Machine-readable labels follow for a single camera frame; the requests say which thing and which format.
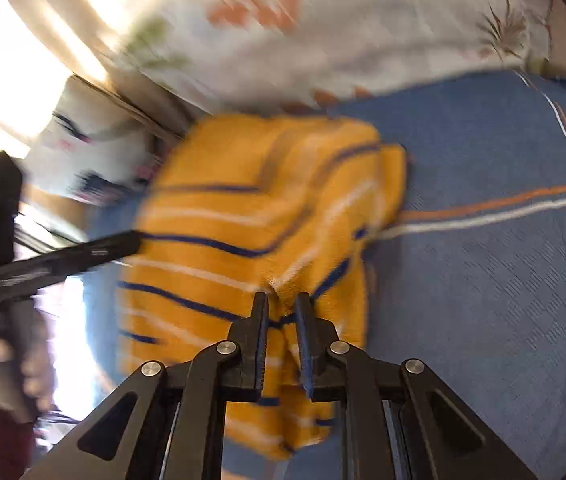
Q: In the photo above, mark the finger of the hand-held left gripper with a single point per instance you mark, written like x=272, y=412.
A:
x=108, y=252

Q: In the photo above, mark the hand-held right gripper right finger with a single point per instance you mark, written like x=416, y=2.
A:
x=303, y=355

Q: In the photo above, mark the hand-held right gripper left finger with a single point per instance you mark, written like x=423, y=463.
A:
x=262, y=350

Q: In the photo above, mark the yellow striped sweater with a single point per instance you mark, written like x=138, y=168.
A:
x=223, y=200

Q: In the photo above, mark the person's left hand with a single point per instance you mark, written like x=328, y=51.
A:
x=33, y=380

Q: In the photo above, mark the beige curtain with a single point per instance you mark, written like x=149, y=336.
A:
x=83, y=45

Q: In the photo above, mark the blue plaid bed sheet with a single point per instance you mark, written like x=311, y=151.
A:
x=488, y=285

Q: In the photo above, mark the leaf print pillow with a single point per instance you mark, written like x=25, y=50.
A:
x=363, y=35

